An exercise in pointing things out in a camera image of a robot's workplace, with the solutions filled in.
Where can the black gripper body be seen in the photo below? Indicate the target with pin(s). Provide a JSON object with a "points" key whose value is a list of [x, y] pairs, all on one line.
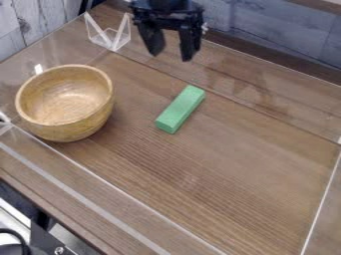
{"points": [[155, 15]]}

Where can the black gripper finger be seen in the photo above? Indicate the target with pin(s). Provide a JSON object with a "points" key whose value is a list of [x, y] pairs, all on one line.
{"points": [[190, 35], [152, 36]]}

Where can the green rectangular block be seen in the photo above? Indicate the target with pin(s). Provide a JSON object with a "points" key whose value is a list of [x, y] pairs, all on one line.
{"points": [[179, 109]]}

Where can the wooden bowl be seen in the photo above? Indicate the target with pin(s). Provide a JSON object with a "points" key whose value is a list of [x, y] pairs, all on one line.
{"points": [[66, 103]]}

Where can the clear acrylic corner bracket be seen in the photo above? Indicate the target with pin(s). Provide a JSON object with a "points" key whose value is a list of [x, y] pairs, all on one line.
{"points": [[108, 38]]}

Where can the clear acrylic enclosure wall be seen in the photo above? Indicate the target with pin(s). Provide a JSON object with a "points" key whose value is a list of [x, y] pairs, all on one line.
{"points": [[242, 183]]}

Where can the black metal table bracket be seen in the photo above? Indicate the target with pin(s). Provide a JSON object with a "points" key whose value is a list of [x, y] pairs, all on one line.
{"points": [[43, 242]]}

